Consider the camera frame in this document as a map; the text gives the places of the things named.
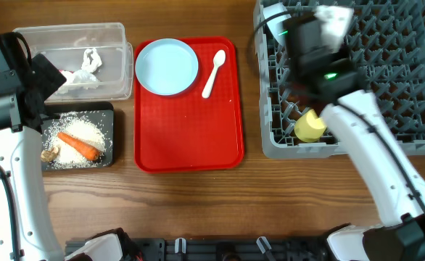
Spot clear plastic waste bin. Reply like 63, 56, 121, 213
15, 22, 133, 104

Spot yellow plastic cup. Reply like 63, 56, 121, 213
294, 109, 326, 143

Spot orange carrot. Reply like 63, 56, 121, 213
57, 132, 100, 161

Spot brown walnut food scrap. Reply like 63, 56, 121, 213
41, 146, 59, 162

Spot black food waste tray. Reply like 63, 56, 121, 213
41, 101, 115, 171

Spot white rice grains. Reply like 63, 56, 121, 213
42, 112, 107, 170

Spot large light blue plate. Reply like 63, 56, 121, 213
135, 38, 199, 96

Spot white tissue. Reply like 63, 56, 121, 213
57, 48, 102, 94

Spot white plastic spoon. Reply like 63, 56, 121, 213
202, 49, 226, 99

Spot red serving tray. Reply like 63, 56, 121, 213
133, 36, 244, 173

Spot grey dishwasher rack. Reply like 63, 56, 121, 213
247, 0, 425, 159

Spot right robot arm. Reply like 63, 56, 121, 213
283, 13, 425, 260

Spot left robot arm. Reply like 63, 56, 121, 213
0, 32, 144, 261

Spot small light blue bowl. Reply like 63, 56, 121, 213
263, 2, 292, 46

